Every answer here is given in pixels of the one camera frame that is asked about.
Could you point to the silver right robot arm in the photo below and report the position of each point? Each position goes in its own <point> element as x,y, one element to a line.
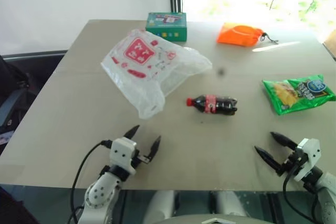
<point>326,197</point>

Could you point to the green snack packet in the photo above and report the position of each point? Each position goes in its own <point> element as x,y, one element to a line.
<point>296,93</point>

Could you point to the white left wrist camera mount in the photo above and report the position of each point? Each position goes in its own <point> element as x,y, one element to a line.
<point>123,153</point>

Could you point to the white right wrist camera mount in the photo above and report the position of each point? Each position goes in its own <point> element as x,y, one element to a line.
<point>311,155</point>

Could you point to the brown cardboard box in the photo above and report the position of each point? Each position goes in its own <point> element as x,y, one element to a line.
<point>331,44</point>

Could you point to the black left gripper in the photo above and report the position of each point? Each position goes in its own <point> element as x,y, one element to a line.
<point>139,160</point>

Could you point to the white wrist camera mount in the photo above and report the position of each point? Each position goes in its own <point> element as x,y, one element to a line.
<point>123,153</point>
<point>311,155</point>

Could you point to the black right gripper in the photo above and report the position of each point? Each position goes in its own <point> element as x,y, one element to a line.
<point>292,163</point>

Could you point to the clear red-printed plastic bag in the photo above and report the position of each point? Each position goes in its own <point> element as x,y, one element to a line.
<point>147,70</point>

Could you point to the silver robot torso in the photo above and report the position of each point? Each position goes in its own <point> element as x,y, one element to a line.
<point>199,208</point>

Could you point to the cola bottle with red cap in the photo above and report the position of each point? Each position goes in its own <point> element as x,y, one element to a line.
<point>216,104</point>

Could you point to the green cardboard box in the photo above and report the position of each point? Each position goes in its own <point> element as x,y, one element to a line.
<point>166,26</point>

